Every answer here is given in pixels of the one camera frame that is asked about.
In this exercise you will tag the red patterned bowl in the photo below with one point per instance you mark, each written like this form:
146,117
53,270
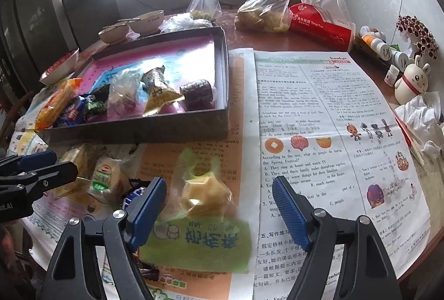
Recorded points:
59,66

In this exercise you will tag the red and white flower ornament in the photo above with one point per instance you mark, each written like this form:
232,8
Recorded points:
416,33

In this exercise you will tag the clear yellow pastry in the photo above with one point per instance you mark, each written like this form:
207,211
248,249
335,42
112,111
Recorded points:
76,158

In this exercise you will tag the clear bag of snacks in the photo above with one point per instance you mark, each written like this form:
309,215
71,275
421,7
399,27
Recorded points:
121,95

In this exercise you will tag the cream bunny figurine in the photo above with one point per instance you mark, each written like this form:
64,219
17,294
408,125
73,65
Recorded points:
412,81

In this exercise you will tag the white bowl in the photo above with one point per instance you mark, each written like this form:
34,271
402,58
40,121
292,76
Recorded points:
114,35
147,22

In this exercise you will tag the crumpled clear plastic bag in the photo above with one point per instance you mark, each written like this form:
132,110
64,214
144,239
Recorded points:
184,22

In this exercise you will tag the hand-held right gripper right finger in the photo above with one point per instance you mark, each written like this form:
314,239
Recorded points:
289,213

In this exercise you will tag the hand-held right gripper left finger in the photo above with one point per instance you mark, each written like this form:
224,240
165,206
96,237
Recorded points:
147,213

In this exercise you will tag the pale snack with green label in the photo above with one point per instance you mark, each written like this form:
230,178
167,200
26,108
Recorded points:
104,178

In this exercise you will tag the orange snack packet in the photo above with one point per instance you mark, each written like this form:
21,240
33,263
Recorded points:
55,106

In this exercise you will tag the yellow cartoon snack packet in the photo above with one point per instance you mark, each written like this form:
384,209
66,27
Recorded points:
159,90

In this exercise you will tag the wooden chopstick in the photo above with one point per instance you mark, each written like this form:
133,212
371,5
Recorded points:
130,20
114,26

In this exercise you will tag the dark round snack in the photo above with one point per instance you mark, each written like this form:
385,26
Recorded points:
196,94

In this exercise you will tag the cluster of small bottles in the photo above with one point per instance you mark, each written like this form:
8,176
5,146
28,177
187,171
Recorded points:
386,50

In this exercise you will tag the grey shallow box tray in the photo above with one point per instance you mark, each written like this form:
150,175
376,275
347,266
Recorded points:
138,128

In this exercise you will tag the green packet with yellow cake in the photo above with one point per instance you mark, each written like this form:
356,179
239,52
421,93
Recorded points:
201,192

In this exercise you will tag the plastic bag of yellow food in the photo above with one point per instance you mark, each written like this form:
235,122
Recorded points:
260,14

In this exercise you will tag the newspaper with orange page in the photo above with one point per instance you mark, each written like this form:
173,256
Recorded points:
239,161

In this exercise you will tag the red tissue pack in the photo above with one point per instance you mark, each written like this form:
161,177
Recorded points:
319,24

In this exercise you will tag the black snack packet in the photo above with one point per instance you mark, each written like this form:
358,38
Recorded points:
95,106

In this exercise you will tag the blue snack packet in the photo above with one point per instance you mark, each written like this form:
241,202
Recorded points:
71,114

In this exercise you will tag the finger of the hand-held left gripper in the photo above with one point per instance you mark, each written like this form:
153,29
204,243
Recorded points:
34,161
52,175

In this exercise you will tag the crumpled white tissue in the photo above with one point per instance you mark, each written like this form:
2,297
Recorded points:
419,113

